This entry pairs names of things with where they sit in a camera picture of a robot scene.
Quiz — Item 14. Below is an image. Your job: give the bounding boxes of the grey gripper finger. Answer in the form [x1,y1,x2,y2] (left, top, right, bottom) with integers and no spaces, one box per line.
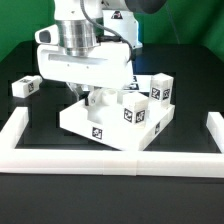
[67,82,83,101]
[85,87,103,106]

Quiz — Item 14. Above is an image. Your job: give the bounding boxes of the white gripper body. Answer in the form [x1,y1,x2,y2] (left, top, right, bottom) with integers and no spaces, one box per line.
[37,42,133,89]

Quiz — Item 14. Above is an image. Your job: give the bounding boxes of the white square tabletop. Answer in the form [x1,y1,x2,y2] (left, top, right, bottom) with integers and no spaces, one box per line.
[60,89,175,151]

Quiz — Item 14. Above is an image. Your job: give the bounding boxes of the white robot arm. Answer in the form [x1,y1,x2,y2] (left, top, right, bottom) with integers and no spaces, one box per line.
[35,0,167,105]

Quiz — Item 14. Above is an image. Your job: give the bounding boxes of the white marker sheet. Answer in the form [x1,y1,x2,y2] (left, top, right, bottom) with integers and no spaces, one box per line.
[125,75,152,92]

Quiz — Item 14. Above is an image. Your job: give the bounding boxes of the white U-shaped fence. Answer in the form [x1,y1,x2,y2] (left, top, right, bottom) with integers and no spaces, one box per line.
[0,107,224,178]

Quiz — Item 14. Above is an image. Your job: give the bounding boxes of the braided grey camera cable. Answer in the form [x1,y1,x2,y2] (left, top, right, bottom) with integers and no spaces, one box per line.
[79,0,136,63]

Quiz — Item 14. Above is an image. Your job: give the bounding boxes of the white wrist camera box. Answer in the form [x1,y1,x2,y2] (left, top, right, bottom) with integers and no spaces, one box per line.
[35,25,59,45]

